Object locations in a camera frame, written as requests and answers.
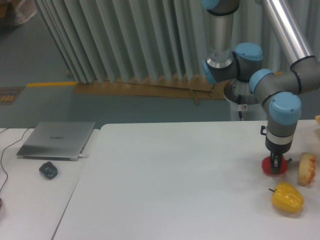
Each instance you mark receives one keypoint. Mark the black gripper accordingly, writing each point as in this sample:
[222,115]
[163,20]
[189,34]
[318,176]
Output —
[276,156]

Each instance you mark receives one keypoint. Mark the red bell pepper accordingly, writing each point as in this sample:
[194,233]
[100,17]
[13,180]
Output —
[267,168]

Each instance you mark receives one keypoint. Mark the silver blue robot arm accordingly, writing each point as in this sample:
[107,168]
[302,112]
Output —
[278,94]

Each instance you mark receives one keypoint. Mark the wooden basket corner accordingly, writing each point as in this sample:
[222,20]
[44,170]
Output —
[317,119]

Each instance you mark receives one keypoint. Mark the yellow bell pepper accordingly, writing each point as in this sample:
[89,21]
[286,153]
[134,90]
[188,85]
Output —
[287,198]

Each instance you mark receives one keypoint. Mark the brown cardboard sheet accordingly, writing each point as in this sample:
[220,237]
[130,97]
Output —
[197,88]

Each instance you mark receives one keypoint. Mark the silver closed laptop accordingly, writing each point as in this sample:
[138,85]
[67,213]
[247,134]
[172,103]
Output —
[57,140]

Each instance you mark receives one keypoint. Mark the pale green folding curtain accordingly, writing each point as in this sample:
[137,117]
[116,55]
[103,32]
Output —
[111,39]

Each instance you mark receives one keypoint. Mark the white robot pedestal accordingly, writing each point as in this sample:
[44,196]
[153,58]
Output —
[243,104]

